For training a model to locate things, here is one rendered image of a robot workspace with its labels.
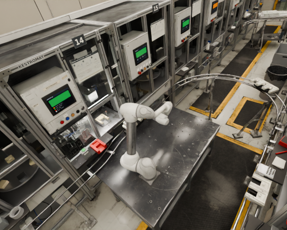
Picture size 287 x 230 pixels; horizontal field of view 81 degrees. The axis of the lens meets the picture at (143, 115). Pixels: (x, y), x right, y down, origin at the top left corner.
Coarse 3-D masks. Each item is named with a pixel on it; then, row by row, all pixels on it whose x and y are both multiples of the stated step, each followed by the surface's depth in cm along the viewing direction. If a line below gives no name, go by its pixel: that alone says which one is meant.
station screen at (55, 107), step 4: (60, 92) 147; (52, 96) 143; (56, 96) 145; (72, 96) 157; (48, 100) 141; (64, 100) 152; (68, 100) 155; (72, 100) 158; (60, 104) 151; (64, 104) 154; (68, 104) 157; (52, 108) 146; (56, 108) 149; (60, 108) 152; (56, 112) 150
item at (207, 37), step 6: (222, 0) 339; (228, 0) 363; (222, 6) 350; (228, 6) 374; (216, 18) 349; (210, 24) 338; (222, 24) 385; (210, 30) 348; (222, 30) 398; (204, 36) 337; (210, 36) 359; (204, 42) 348; (210, 42) 371
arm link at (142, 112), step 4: (140, 108) 150; (144, 108) 148; (148, 108) 151; (136, 112) 153; (140, 112) 149; (144, 112) 148; (148, 112) 149; (152, 112) 155; (136, 116) 156; (140, 116) 153; (144, 116) 150; (148, 116) 152; (152, 116) 158
